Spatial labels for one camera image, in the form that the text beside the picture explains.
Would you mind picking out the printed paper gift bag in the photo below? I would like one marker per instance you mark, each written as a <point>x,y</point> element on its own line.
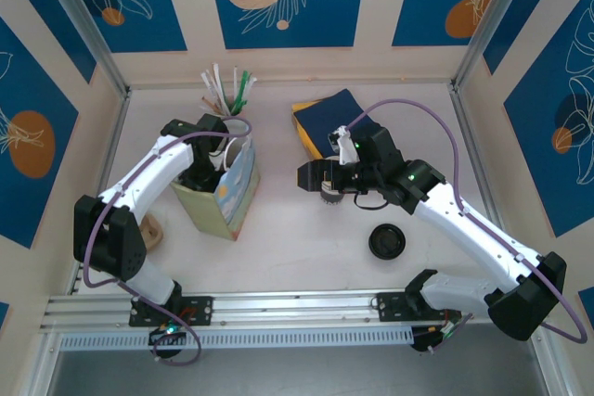
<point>234,196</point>

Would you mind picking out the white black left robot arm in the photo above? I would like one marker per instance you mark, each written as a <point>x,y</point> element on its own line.
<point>144,169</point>

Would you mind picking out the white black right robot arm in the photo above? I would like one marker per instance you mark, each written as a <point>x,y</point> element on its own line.
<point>473,233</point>

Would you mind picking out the pink straw holder cup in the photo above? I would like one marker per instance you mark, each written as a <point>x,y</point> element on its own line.
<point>239,128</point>

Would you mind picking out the black plastic cup lid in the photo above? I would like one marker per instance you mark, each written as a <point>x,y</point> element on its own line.
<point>387,241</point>

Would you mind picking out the navy blue paper napkin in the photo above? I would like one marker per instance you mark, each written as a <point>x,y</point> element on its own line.
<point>325,113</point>

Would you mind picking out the beige pulp cup carrier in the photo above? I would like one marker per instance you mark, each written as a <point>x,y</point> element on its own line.
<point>153,233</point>

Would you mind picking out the white paper-wrapped straw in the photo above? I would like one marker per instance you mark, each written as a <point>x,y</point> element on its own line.
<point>219,85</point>
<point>235,85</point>
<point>211,90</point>

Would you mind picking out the green and white wrapped straw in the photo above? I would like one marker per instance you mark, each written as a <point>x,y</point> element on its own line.
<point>249,85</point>

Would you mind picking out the grey metal panel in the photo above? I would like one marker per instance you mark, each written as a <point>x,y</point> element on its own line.
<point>325,373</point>

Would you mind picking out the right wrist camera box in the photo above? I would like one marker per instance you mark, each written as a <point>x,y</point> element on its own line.
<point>344,150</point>

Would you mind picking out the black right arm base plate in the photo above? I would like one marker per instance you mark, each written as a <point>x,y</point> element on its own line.
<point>392,308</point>

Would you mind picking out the aluminium front rail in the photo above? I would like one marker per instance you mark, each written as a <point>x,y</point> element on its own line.
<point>287,308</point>

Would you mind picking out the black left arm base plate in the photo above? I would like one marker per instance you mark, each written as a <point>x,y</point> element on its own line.
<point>199,310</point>

